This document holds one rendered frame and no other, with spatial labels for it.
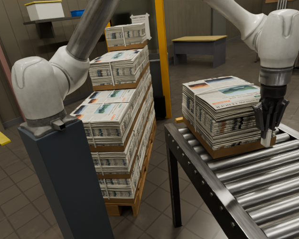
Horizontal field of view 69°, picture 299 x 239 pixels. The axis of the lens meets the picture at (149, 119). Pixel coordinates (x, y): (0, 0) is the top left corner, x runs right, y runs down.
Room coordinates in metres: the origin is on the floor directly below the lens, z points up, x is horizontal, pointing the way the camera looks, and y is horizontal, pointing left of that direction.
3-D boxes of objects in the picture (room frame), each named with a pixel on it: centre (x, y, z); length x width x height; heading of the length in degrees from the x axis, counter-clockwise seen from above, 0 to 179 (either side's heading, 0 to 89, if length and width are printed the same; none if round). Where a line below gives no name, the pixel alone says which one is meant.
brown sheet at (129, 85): (1.92, 0.24, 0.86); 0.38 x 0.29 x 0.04; 81
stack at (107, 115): (1.78, 0.26, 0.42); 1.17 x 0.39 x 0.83; 169
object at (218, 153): (0.83, -0.37, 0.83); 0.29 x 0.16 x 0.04; 99
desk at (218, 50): (5.85, -1.49, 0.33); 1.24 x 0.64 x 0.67; 45
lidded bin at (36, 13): (3.65, 1.31, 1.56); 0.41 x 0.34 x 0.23; 135
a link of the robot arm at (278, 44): (0.68, -0.41, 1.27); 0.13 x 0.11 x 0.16; 165
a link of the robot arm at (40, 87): (0.87, 0.42, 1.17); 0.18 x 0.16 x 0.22; 165
